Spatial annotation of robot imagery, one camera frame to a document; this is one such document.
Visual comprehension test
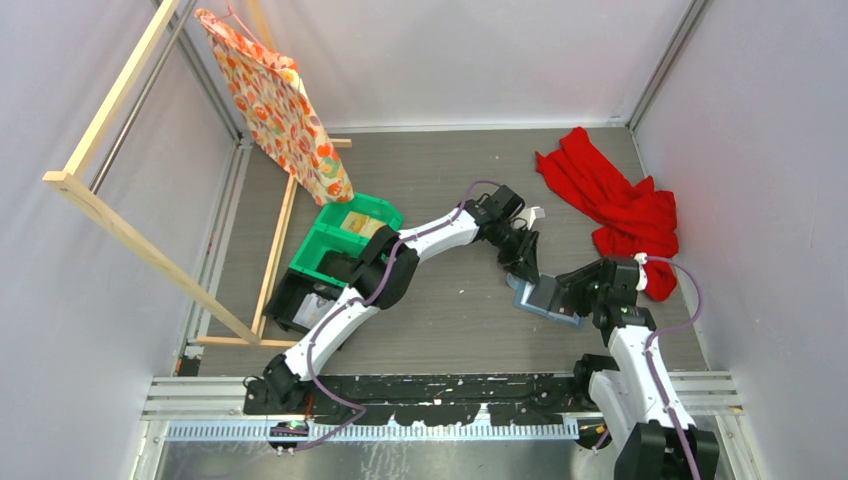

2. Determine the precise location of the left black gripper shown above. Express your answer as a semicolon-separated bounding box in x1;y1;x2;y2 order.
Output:
489;221;538;286

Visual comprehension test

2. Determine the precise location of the dark grey credit card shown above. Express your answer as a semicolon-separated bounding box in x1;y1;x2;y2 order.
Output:
526;275;567;313

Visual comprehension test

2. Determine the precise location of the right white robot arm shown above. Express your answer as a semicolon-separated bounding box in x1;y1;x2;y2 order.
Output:
554;253;720;479

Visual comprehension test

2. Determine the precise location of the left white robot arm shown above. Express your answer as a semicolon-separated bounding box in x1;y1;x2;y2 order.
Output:
262;185;539;414

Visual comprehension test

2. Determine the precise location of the red cloth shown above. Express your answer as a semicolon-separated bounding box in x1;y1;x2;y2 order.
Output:
535;127;680;303

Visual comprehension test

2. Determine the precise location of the green plastic bin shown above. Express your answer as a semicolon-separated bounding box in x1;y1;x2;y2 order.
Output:
289;193;405;286

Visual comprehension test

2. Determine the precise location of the black tray with paper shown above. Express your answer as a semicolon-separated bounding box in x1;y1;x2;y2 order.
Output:
263;251;354;334

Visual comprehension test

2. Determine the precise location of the floral orange fabric bag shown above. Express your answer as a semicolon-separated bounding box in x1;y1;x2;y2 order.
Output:
194;8;355;206

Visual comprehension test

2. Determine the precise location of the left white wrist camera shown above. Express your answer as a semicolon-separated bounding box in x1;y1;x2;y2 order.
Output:
519;206;546;229

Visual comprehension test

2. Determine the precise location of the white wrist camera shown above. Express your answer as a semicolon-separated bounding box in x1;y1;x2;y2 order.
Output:
519;206;546;229
633;252;649;292

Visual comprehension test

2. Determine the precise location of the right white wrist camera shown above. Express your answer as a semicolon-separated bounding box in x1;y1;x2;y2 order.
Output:
633;252;649;292

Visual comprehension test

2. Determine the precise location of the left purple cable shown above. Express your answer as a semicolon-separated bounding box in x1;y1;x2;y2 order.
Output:
284;180;505;455

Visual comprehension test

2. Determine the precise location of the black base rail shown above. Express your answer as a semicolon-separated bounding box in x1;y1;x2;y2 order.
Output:
242;373;599;427

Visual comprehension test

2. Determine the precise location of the wooden frame rack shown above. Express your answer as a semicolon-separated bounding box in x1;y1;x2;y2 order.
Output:
42;0;352;350

